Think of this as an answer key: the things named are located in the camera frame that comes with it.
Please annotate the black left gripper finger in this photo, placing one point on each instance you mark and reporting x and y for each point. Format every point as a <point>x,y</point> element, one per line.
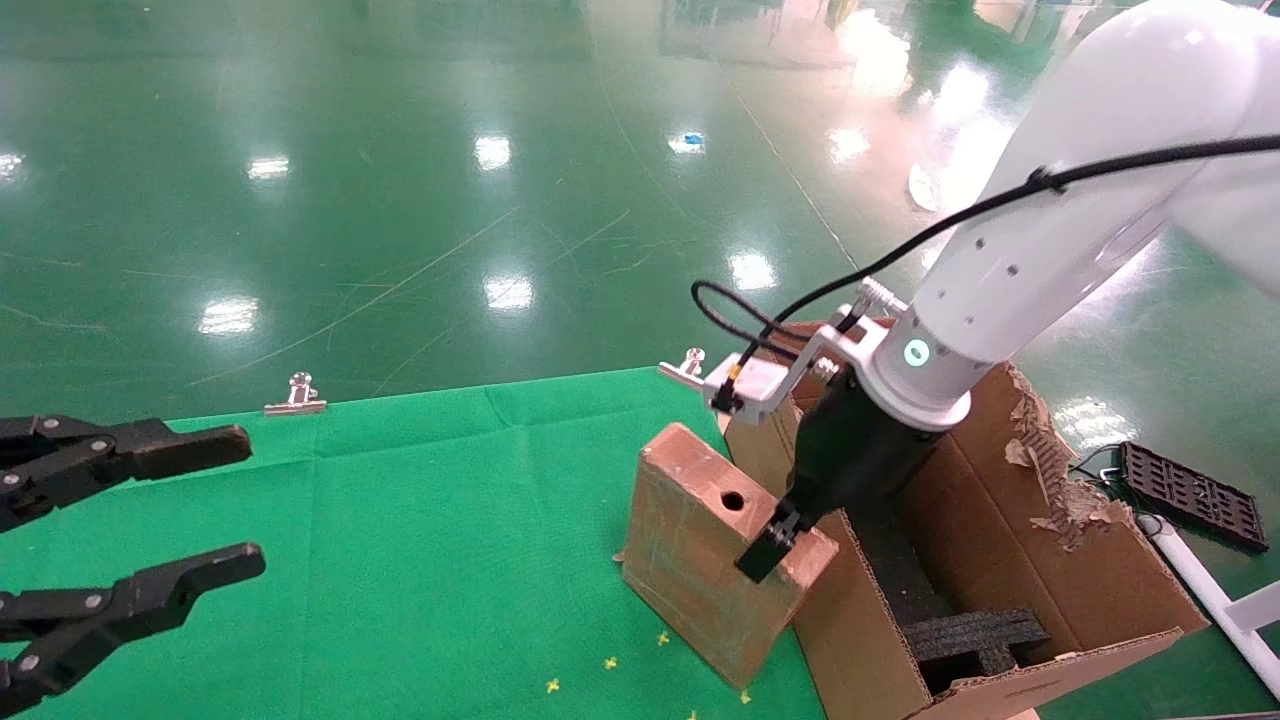
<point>150,450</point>
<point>150,590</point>

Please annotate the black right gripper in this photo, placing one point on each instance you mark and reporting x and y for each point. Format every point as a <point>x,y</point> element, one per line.
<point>860,450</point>

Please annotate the brown block with hole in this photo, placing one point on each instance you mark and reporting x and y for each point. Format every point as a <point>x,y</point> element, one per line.
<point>690,560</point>

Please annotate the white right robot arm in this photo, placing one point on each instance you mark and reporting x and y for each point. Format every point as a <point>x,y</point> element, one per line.
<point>1100,150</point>

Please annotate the large open cardboard carton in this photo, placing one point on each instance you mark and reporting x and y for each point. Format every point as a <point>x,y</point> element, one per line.
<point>860,640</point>

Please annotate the silver binder clip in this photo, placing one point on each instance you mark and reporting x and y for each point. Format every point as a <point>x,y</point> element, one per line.
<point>688,370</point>
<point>296,404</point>

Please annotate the black foam insert block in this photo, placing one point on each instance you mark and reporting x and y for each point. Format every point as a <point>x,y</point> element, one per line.
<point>975,640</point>

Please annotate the green table cloth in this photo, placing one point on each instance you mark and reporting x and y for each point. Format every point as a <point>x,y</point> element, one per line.
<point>400,550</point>

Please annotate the white paper scrap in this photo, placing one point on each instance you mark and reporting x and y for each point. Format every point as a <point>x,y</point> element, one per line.
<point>922,188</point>

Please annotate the blue floor litter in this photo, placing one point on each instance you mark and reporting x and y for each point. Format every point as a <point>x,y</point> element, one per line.
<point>688,142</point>

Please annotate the black plastic grid tray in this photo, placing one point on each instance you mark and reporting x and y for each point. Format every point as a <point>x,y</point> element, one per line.
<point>1190,495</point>

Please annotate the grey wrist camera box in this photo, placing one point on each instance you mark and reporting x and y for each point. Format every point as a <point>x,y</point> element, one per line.
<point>750,392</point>

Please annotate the silver camera mounting bracket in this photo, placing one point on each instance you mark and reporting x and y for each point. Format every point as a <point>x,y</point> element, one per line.
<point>840,345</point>

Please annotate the white pipe frame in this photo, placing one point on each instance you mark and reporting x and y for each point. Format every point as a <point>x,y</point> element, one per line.
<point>1200,590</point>

